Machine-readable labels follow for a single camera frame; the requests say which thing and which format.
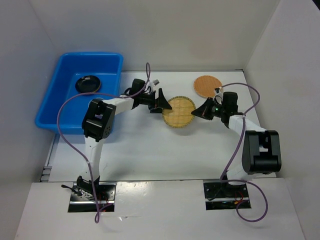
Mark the green-rimmed bamboo tray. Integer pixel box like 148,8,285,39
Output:
162,96,196,129

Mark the blue plastic cup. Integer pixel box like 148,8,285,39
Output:
92,94,113,101

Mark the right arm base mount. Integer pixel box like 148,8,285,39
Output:
203,181,251,211

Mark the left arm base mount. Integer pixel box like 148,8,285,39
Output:
68,182,117,213

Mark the blue plastic bin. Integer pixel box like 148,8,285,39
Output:
35,52,124,135

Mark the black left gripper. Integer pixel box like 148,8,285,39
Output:
138,88,172,114

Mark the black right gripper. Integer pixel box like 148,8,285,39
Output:
191,97,226,120

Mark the black plastic plate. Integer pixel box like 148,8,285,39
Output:
75,75,101,93

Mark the brown woven bamboo tray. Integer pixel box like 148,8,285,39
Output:
193,75,223,98

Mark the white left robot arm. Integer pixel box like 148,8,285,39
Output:
76,78,172,200

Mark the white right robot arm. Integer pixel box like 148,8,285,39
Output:
192,91,282,201

